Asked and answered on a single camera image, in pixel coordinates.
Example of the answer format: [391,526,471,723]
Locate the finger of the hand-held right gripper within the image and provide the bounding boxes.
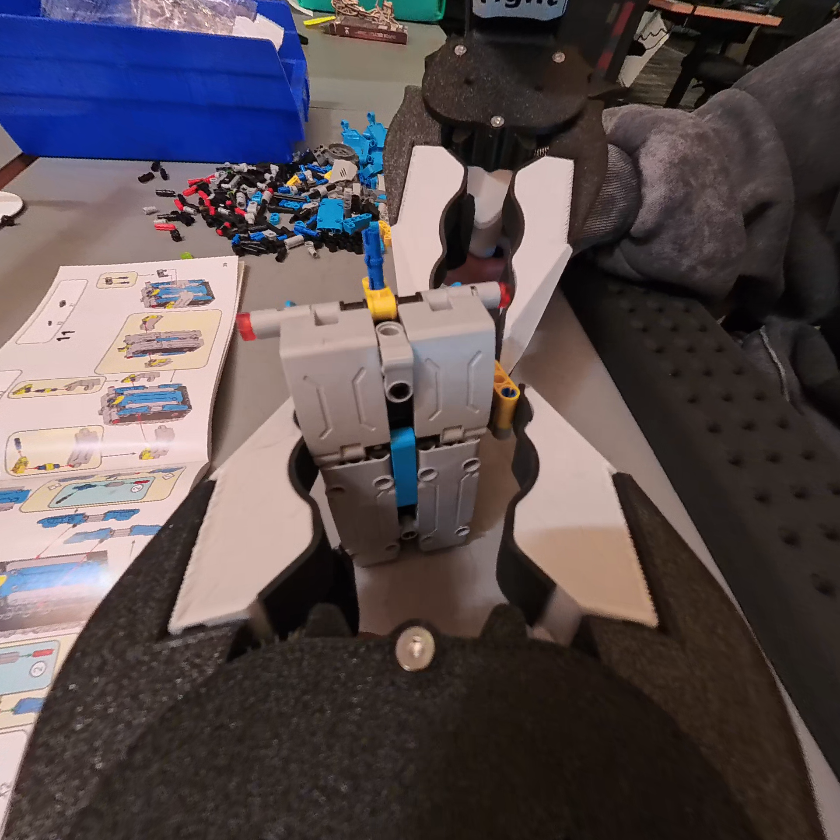
[494,158,578,379]
[392,142,456,290]

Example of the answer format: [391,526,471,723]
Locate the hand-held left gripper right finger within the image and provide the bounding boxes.
[494,385,661,631]

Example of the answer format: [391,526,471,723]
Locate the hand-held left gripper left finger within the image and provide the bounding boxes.
[168,414,358,640]

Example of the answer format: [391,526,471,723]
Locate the pile of small toy bricks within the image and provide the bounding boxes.
[138,119,395,263]

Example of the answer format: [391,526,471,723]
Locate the yellow toy brick connector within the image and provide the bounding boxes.
[494,368,521,427]

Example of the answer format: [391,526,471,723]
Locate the brick instruction booklet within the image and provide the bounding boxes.
[0,256,246,788]

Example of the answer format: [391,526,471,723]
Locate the grey blue toy brick assembly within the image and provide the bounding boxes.
[237,221,515,568]

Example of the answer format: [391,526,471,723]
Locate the person's right forearm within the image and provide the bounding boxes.
[575,20,840,322]

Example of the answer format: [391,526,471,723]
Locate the grey desk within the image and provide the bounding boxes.
[0,20,840,840]

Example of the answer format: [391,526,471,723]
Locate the small brown wooden model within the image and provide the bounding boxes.
[326,0,410,47]

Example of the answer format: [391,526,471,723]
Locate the blue plastic bin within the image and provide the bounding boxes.
[0,0,312,165]

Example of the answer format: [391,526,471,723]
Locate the clear plastic bags of bricks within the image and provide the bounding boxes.
[40,0,263,34]

